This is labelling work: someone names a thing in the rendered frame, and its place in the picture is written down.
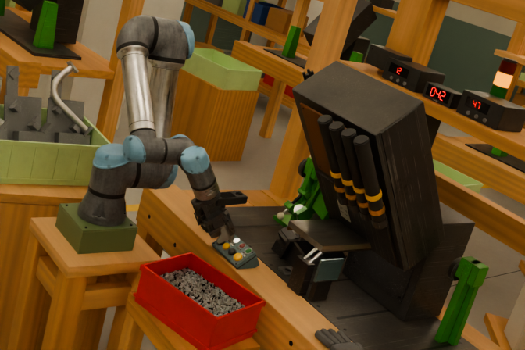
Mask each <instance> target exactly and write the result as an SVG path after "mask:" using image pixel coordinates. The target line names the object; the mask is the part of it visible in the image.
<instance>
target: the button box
mask: <svg viewBox="0 0 525 350"><path fill-rule="evenodd" d="M235 238H239V237H238V236H237V235H234V239H235ZM234 239H233V241H232V242H231V243H229V242H228V241H225V242H224V243H229V244H230V247H229V248H228V249H223V244H224V243H223V244H221V245H218V244H217V243H216V241H214V242H213V243H212V246H213V247H214V248H215V250H217V251H218V252H219V253H220V254H221V255H222V256H223V257H224V258H225V259H226V260H227V261H228V262H229V263H230V264H232V265H233V266H234V267H235V268H236V269H237V270H239V269H249V268H256V267H257V266H259V260H258V258H257V255H256V253H255V252H254V251H253V250H252V251H251V252H249V253H246V252H245V250H246V249H248V248H250V247H248V246H247V245H246V244H245V247H243V248H240V247H239V245H240V244H242V243H244V242H243V241H242V240H241V239H240V238H239V239H240V240H239V242H234ZM230 248H234V249H235V250H236V252H235V253H234V254H233V255H230V254H229V253H228V251H229V249H230ZM236 253H241V254H242V259H241V260H239V261H235V260H234V255H235V254H236Z"/></svg>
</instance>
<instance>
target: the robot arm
mask: <svg viewBox="0 0 525 350"><path fill-rule="evenodd" d="M194 49H195V36H194V33H193V31H192V29H191V27H190V25H189V24H187V23H185V22H182V21H178V20H170V19H165V18H160V17H155V16H149V15H140V16H135V17H133V18H131V19H130V20H128V21H127V22H126V23H125V24H124V25H123V27H122V29H121V30H120V32H119V34H118V38H117V41H116V54H117V58H118V59H119V60H121V65H122V72H123V85H124V91H125V99H126V105H127V118H128V125H129V131H130V136H127V137H126V138H125V139H124V141H123V144H107V145H103V146H101V147H100V148H98V149H97V150H96V153H95V157H94V159H93V166H92V170H91V177H90V181H89V185H88V190H87V192H86V194H85V196H84V198H83V200H82V202H80V204H79V206H78V210H77V214H78V216H79V217H80V218H81V219H83V220H85V221H87V222H89V223H92V224H95V225H99V226H104V227H114V226H118V225H120V224H122V223H124V222H125V219H126V215H127V211H126V204H125V193H126V189H127V188H150V189H155V190H156V189H164V188H168V187H169V186H170V185H171V184H172V183H173V182H174V181H175V179H176V176H177V171H178V166H179V167H180V168H181V169H182V170H183V171H184V172H185V173H186V175H187V178H188V180H189V183H190V185H191V188H192V191H193V193H194V195H195V198H194V199H192V200H191V204H192V205H193V208H194V211H195V212H194V215H195V219H196V220H197V223H198V225H201V227H202V229H203V230H204V231H205V232H206V233H209V236H210V237H211V238H217V237H218V238H217V239H216V243H218V244H220V243H222V242H225V241H228V242H229V243H231V242H232V241H233V239H234V225H233V223H232V220H231V217H230V214H229V212H228V210H227V209H226V208H225V205H238V204H245V203H246V202H247V200H248V196H246V195H245V194H243V193H242V192H241V191H227V192H220V188H219V185H218V183H217V181H216V177H215V174H214V172H213V168H212V166H211V163H210V160H209V156H208V154H207V153H206V151H205V149H204V148H203V147H199V146H195V144H194V142H193V141H192V140H191V139H189V138H188V137H187V136H185V135H183V134H177V135H175V136H172V137H170V133H171V127H172V121H173V110H174V104H175V98H176V92H177V80H178V74H179V69H180V68H181V67H182V66H184V64H185V60H186V59H190V58H191V56H192V53H193V52H194ZM147 57H148V61H149V62H150V63H151V64H152V72H151V78H150V83H149V77H148V66H147V59H146V58H147ZM197 217H198V218H197Z"/></svg>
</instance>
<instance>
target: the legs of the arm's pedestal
mask: <svg viewBox="0 0 525 350"><path fill-rule="evenodd" d="M140 277H141V272H136V273H119V274H110V275H101V276H93V277H75V278H66V277H65V276H64V275H63V273H62V272H61V270H60V269H59V268H58V267H57V265H56V264H55V263H54V261H53V260H52V258H51V257H50V256H49V254H48V253H47V252H46V251H45V249H44V248H43V247H42V245H41V244H40V242H39V241H38V240H37V238H36V237H35V236H34V235H33V233H32V232H30V236H29V241H28V245H27V253H26V257H25V261H24V265H23V272H22V277H21V281H20V289H19V293H18V297H17V301H16V308H15V312H14V317H13V322H12V329H11V333H10V337H9V344H8V348H7V350H35V348H36V344H37V340H38V333H39V330H40V325H41V318H42V314H43V311H44V307H45V299H46V295H47V292H48V293H49V295H50V296H51V298H52V302H51V305H50V310H49V314H48V320H47V324H46V328H45V335H44V339H43V343H42V346H41V350H98V344H99V341H100V337H101V333H102V328H103V324H104V320H105V315H106V311H107V308H108V307H113V306H119V307H118V311H117V314H116V320H115V323H114V327H113V330H112V337H111V340H110V343H109V349H108V350H118V347H119V343H120V337H121V334H122V330H123V325H124V321H125V318H126V314H127V310H126V309H125V308H126V304H127V299H128V295H129V292H131V291H137V289H138V284H139V280H140Z"/></svg>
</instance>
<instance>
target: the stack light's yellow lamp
mask: <svg viewBox="0 0 525 350"><path fill-rule="evenodd" d="M512 78H513V76H510V75H508V74H504V73H501V72H497V74H496V76H495V80H494V82H493V85H494V86H496V87H499V88H504V89H509V85H510V84H511V81H512Z"/></svg>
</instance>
